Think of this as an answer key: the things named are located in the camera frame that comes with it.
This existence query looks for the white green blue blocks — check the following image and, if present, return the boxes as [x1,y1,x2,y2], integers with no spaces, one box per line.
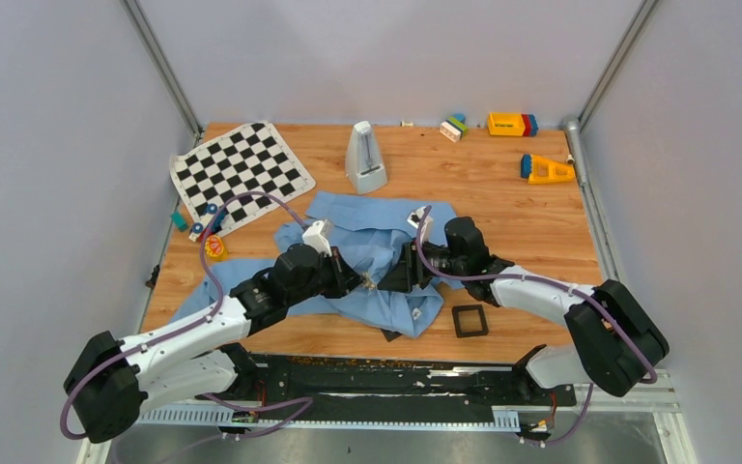
[439,113,469,143]

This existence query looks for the gold leaf brooch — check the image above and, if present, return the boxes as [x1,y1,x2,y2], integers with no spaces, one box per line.
[361,273,377,290]

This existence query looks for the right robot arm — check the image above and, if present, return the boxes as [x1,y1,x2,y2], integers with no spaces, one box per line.
[377,214,670,404]

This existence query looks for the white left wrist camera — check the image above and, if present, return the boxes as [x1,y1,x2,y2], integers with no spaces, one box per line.
[302,219,333,256]

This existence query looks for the yellow round toy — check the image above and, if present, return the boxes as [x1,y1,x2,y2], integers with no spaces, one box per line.
[204,235,228,262]

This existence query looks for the teal small block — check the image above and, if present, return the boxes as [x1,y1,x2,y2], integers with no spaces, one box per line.
[170,212,189,232]

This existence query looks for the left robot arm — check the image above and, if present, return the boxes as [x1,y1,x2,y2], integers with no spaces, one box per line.
[59,244,363,444]

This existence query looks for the purple cable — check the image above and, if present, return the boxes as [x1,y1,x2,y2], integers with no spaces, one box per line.
[58,190,316,443]
[414,204,659,448]

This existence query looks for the light blue shirt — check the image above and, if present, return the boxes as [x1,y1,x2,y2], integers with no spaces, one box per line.
[169,191,462,338]

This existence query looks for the black square frame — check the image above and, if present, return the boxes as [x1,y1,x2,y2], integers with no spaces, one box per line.
[451,304,489,338]
[381,329,402,342]

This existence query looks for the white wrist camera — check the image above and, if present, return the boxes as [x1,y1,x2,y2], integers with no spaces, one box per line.
[407,205,434,245]
[302,219,333,256]

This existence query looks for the left black square frame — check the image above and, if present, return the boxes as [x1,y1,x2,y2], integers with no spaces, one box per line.
[381,329,402,342]

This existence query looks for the white metronome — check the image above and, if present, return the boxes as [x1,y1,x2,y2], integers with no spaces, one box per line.
[345,121,388,195]

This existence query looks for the yellow blue toy wedge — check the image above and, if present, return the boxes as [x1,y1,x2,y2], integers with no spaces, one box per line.
[520,154,576,185]

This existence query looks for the black white checkerboard mat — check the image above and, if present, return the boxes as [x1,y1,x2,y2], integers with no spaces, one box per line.
[169,122,316,223]

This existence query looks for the grey pipe in corner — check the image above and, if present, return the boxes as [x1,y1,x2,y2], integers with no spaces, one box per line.
[562,116,588,188]

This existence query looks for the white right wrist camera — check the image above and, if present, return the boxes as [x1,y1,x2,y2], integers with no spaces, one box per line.
[407,205,434,245]

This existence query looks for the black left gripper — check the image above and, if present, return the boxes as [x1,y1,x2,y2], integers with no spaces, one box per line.
[287,245,366,306]

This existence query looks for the right black square frame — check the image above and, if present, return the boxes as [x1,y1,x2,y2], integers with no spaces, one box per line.
[451,304,489,338]

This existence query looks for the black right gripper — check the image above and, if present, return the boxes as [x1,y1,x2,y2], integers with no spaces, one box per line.
[377,238,467,294]

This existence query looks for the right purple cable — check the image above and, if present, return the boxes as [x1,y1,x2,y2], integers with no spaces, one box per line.
[414,204,659,448]

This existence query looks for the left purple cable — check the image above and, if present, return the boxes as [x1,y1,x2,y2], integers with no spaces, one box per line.
[58,190,316,443]

